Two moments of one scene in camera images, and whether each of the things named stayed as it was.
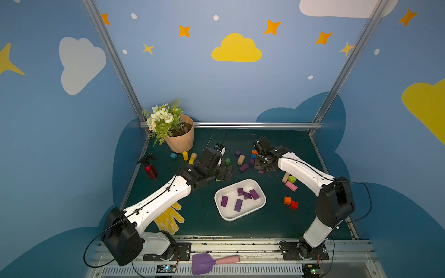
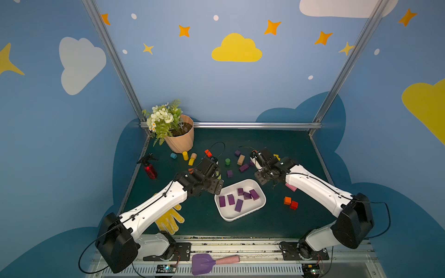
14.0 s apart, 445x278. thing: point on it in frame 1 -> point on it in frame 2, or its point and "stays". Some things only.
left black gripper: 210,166 -> 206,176
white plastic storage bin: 239,199 stays
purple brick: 243,167 stays
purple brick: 223,201 stays
